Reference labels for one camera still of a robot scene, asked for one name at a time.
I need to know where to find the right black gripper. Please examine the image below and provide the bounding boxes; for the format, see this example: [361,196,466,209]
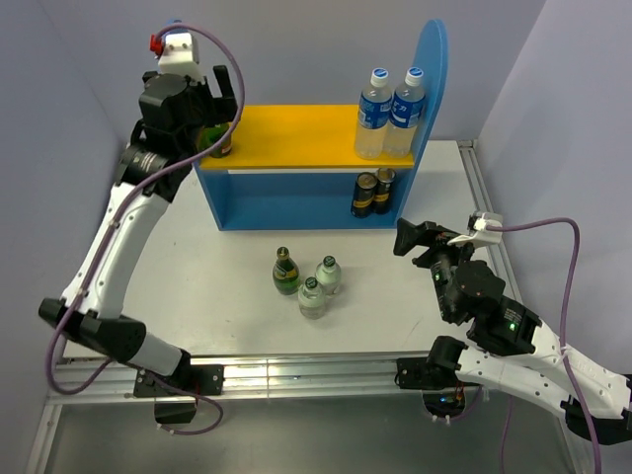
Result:
[391,216,480,320]

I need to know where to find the green Perrier bottle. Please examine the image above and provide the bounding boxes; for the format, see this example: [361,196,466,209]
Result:
[273,247,300,295]
[197,122,232,159]

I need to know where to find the clear glass bottle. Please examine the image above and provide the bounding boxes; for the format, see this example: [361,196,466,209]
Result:
[315,256,342,296]
[297,276,326,319]

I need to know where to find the Pocari Sweat bottle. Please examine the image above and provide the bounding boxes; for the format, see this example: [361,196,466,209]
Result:
[354,67,392,159]
[383,67,426,158]

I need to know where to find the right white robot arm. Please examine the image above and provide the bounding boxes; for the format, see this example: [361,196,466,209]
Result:
[393,212,631,445]

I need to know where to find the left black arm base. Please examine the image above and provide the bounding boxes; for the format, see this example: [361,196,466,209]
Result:
[132,364,224,426]

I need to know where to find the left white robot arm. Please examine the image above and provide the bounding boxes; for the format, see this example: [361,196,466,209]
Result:
[39,65,244,394]

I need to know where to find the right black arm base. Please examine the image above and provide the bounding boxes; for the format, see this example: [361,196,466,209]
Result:
[394,356,483,426]

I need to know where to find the blue and yellow wooden shelf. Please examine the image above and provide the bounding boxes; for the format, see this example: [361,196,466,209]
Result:
[196,19,449,231]

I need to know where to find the front black yellow can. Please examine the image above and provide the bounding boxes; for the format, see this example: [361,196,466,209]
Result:
[351,172,377,218]

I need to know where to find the black yellow can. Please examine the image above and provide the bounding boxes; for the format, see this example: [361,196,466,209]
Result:
[351,172,377,218]
[372,168,396,214]

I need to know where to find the rear black yellow can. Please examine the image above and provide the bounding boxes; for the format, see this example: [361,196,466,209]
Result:
[372,168,396,214]

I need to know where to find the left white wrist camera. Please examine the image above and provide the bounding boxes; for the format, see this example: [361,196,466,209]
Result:
[149,29,204,83]

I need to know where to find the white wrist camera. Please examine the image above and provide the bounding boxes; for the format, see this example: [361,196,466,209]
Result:
[447,210,504,249]
[149,29,204,83]

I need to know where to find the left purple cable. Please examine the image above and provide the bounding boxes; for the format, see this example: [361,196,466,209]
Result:
[44,22,247,396]

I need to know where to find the purple cable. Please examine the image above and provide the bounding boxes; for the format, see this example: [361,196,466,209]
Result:
[44,22,247,396]
[493,216,604,474]

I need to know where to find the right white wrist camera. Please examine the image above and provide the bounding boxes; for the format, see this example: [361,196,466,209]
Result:
[447,210,504,249]

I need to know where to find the aluminium right side rail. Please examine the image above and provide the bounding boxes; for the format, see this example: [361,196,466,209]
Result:
[457,140,593,473]

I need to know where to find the aluminium rail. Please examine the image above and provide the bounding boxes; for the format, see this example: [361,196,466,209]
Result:
[46,351,495,406]
[457,140,593,473]

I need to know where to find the aluminium front rail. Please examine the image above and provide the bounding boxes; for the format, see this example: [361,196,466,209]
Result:
[46,351,495,406]

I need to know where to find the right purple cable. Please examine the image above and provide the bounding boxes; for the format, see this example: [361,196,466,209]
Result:
[493,216,604,474]

